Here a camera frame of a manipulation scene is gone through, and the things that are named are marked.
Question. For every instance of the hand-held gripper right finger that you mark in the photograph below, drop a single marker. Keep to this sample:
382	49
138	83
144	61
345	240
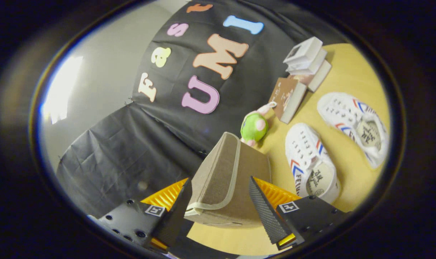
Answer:
266	212

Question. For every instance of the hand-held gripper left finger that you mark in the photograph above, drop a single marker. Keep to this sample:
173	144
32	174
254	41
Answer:
174	216

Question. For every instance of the beige fabric storage box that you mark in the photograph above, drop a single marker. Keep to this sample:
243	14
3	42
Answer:
225	172

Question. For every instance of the white canvas shoe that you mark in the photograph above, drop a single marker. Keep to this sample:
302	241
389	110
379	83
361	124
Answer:
309	162
356	124

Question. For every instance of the green pink plush toy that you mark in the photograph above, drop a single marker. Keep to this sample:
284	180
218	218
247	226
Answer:
254	126

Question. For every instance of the brown cover book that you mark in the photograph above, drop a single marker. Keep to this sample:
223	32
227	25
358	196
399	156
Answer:
287	98

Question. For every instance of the black backdrop cloth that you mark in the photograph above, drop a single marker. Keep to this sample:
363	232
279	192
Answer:
189	93

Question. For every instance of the pink cover thick book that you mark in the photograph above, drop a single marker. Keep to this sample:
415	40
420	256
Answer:
317	77

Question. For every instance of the white thin book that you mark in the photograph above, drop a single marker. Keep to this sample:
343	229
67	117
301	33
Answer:
311	64

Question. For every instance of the white boxed book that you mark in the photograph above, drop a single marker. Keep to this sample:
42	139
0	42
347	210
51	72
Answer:
304	52

